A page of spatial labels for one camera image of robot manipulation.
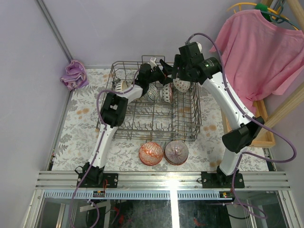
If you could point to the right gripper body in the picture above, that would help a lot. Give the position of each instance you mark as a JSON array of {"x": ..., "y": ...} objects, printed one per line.
[{"x": 184, "y": 74}]

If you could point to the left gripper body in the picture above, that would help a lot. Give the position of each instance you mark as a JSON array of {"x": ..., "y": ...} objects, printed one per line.
[{"x": 156, "y": 74}]

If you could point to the navy geometric pattern bowl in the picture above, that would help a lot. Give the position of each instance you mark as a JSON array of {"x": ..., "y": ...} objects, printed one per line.
[{"x": 152, "y": 93}]

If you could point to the orange diamond white bowl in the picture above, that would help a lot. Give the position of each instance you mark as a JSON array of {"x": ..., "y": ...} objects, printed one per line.
[{"x": 182, "y": 86}]

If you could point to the brown diamond dotted bowl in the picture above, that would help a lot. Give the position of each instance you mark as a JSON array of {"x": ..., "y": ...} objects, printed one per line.
[{"x": 167, "y": 94}]

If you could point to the blue stroke white bowl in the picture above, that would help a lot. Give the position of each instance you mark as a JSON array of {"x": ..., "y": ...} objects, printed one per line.
[{"x": 121, "y": 86}]

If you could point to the orange aztec pattern bowl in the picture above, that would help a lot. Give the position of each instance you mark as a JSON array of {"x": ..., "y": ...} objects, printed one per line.
[{"x": 151, "y": 153}]

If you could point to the purple striped bowl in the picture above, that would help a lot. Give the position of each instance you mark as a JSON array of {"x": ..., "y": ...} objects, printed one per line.
[{"x": 176, "y": 152}]

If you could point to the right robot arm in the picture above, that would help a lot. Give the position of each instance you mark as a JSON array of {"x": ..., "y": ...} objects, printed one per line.
[{"x": 244, "y": 126}]

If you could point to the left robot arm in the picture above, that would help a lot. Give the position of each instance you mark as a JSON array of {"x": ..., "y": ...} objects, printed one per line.
[{"x": 112, "y": 107}]

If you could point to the yellow hanger hoop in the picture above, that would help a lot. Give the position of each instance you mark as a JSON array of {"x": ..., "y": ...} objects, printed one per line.
[{"x": 277, "y": 9}]

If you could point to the pink t-shirt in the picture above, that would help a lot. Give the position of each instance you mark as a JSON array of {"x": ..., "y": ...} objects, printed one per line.
[{"x": 259, "y": 58}]

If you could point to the crumpled purple cloth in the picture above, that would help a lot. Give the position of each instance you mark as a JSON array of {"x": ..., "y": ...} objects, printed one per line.
[{"x": 75, "y": 76}]

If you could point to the green hanger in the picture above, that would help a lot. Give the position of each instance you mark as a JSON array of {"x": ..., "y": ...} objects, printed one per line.
[{"x": 267, "y": 14}]

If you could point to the grey wire dish rack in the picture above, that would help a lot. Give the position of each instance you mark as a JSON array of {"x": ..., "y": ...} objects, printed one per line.
[{"x": 162, "y": 121}]

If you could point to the wooden tray frame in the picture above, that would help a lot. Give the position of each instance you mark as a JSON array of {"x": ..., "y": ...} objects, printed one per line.
[{"x": 265, "y": 139}]

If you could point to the aluminium rail frame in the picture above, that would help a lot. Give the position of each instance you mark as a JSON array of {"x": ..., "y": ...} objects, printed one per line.
[{"x": 160, "y": 185}]

